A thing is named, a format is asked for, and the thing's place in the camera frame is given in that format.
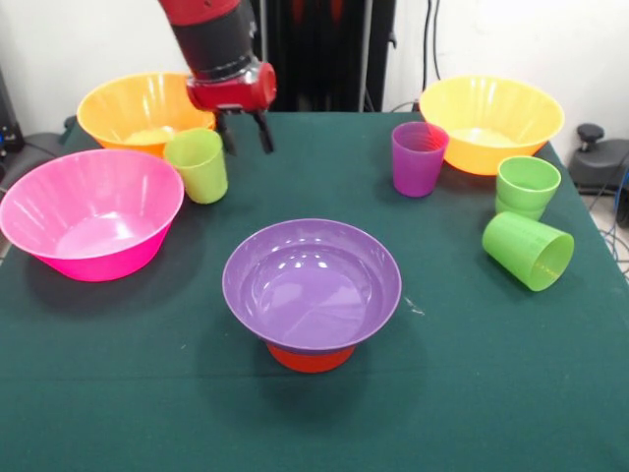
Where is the small red plastic bowl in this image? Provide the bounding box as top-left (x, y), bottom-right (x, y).
top-left (266, 343), bottom-right (356, 374)

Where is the green plastic cup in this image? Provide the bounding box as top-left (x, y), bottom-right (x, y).
top-left (481, 210), bottom-right (576, 293)
top-left (163, 127), bottom-right (229, 206)
top-left (494, 155), bottom-right (562, 222)

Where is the purple plastic bowl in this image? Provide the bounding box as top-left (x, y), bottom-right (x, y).
top-left (221, 218), bottom-right (403, 356)

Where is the dark green table cloth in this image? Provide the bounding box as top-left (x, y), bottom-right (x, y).
top-left (0, 111), bottom-right (629, 472)

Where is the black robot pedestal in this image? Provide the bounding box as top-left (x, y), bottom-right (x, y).
top-left (226, 0), bottom-right (397, 113)

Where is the black equipment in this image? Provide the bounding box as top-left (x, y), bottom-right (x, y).
top-left (0, 63), bottom-right (27, 154)

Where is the large pink plastic bowl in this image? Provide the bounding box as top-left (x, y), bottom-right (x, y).
top-left (0, 148), bottom-right (186, 283)

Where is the large orange plastic bowl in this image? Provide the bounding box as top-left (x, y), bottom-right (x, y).
top-left (77, 72), bottom-right (217, 159)
top-left (419, 75), bottom-right (565, 176)

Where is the black knobbed stand base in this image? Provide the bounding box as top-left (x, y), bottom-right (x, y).
top-left (569, 122), bottom-right (629, 196)

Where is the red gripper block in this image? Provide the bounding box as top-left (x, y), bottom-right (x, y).
top-left (185, 62), bottom-right (278, 157)

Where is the grey round stand base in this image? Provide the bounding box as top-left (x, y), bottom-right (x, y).
top-left (19, 128), bottom-right (68, 159)

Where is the purple plastic cup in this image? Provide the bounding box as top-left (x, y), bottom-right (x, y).
top-left (391, 121), bottom-right (450, 199)

